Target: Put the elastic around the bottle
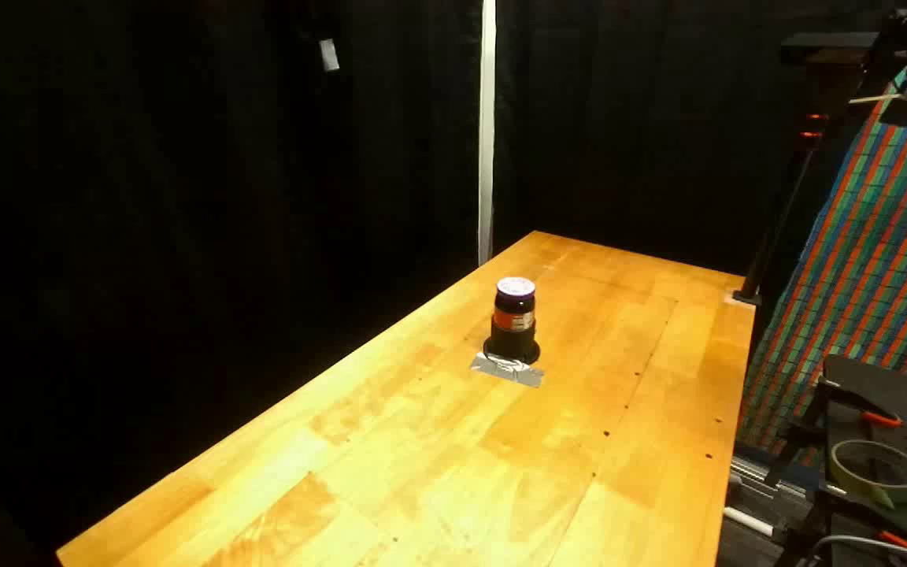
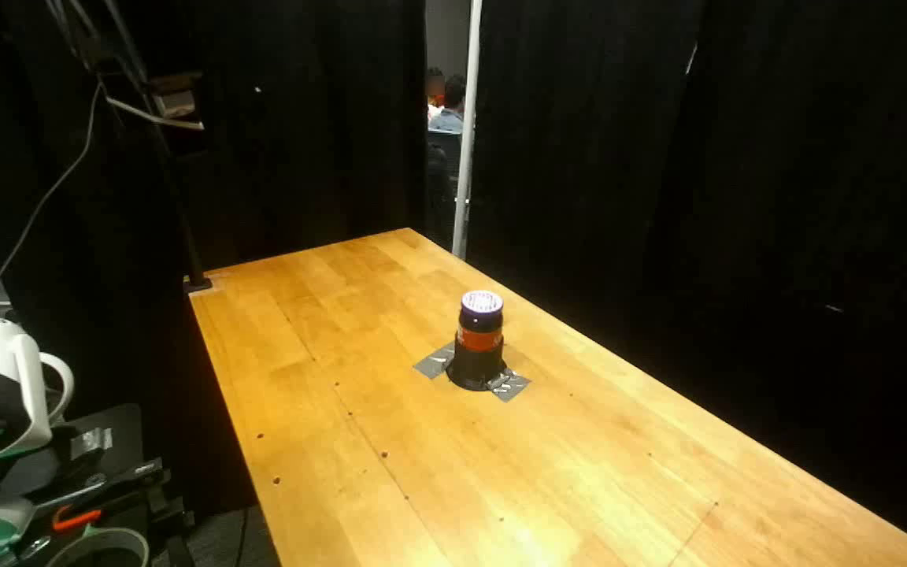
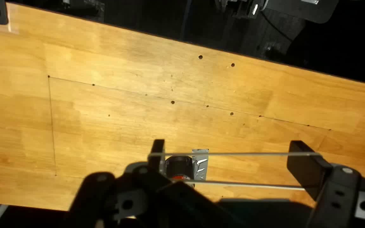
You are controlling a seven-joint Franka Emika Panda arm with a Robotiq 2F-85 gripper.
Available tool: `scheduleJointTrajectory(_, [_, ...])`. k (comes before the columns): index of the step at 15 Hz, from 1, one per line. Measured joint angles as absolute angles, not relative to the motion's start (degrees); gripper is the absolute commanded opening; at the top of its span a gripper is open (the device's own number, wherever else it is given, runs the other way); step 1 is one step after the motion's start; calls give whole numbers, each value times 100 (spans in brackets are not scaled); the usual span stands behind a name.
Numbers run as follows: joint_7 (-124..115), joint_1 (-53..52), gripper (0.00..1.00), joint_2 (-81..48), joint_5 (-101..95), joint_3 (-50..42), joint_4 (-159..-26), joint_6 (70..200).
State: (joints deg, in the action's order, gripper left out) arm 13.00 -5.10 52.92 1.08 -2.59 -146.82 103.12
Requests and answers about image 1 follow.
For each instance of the dark bottle with white lid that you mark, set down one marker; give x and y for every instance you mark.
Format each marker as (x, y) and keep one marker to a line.
(515, 310)

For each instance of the small white tag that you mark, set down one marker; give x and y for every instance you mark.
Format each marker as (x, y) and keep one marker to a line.
(330, 55)

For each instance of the black curtain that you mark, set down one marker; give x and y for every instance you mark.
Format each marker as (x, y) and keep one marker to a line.
(157, 210)

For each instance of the black tripod stand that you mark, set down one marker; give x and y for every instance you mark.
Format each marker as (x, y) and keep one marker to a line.
(786, 210)

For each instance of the black perforated plate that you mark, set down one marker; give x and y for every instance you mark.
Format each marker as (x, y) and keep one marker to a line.
(874, 378)

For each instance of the colourful striped board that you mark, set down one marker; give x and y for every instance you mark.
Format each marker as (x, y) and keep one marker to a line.
(883, 262)

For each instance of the masking tape roll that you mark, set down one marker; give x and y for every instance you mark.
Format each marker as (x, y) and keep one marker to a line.
(878, 495)

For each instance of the small grey base plate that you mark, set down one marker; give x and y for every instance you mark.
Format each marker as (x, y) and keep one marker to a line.
(504, 373)

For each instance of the aluminium rail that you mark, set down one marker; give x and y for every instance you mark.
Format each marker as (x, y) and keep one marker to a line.
(758, 492)

